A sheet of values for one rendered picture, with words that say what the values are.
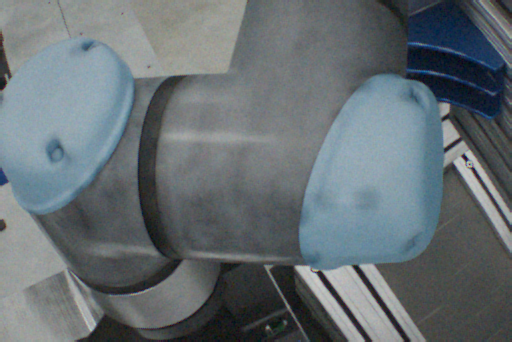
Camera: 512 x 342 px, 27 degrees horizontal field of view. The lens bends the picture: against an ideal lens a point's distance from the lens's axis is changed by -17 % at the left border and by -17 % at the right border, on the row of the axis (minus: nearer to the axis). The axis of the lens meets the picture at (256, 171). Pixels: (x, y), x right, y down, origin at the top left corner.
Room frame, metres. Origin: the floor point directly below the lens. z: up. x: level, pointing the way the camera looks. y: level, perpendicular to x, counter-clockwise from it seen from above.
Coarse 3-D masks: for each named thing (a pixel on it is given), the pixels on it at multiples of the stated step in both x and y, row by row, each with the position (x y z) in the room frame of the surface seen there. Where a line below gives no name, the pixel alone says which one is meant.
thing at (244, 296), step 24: (240, 264) 0.26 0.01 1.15; (216, 288) 0.25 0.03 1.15; (240, 288) 0.25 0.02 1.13; (264, 288) 0.26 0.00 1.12; (216, 312) 0.25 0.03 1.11; (240, 312) 0.25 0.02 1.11; (264, 312) 0.25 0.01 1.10; (288, 312) 0.25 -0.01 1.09; (144, 336) 0.23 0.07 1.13; (168, 336) 0.22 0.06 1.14; (192, 336) 0.24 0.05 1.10; (216, 336) 0.24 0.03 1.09; (240, 336) 0.24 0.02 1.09; (264, 336) 0.24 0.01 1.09; (288, 336) 0.24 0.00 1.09
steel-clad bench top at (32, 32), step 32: (0, 0) 0.79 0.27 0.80; (32, 0) 0.77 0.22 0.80; (64, 0) 0.76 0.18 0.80; (96, 0) 0.74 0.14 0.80; (128, 0) 0.73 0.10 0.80; (32, 32) 0.72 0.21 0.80; (64, 32) 0.71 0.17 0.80; (96, 32) 0.69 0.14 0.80; (128, 32) 0.68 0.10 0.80; (128, 64) 0.64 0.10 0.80; (160, 64) 0.63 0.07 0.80; (0, 96) 0.64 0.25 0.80; (0, 192) 0.53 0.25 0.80; (32, 224) 0.49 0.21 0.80; (0, 256) 0.46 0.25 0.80; (32, 256) 0.46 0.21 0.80; (0, 288) 0.42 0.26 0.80
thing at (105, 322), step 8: (104, 320) 0.26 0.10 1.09; (112, 320) 0.25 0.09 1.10; (96, 328) 0.25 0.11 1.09; (104, 328) 0.25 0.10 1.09; (112, 328) 0.25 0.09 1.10; (120, 328) 0.25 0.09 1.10; (88, 336) 0.25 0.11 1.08; (96, 336) 0.25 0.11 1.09; (104, 336) 0.25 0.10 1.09; (112, 336) 0.24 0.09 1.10; (120, 336) 0.24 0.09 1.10; (128, 336) 0.24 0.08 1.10; (136, 336) 0.24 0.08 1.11; (184, 336) 0.24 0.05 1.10
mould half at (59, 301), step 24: (48, 288) 0.38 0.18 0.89; (72, 288) 0.38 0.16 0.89; (0, 312) 0.36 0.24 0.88; (24, 312) 0.36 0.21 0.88; (48, 312) 0.36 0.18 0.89; (72, 312) 0.36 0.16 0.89; (96, 312) 0.35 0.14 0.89; (0, 336) 0.34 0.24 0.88; (24, 336) 0.33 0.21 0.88; (48, 336) 0.33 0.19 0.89; (72, 336) 0.33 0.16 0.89
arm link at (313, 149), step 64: (256, 0) 0.31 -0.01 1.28; (320, 0) 0.30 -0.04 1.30; (256, 64) 0.27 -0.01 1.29; (320, 64) 0.26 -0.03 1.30; (384, 64) 0.27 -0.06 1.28; (192, 128) 0.25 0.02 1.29; (256, 128) 0.24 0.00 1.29; (320, 128) 0.23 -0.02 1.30; (384, 128) 0.23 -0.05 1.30; (192, 192) 0.23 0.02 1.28; (256, 192) 0.22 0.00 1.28; (320, 192) 0.21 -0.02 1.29; (384, 192) 0.21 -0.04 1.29; (192, 256) 0.22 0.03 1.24; (256, 256) 0.21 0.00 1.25; (320, 256) 0.20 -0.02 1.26; (384, 256) 0.19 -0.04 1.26
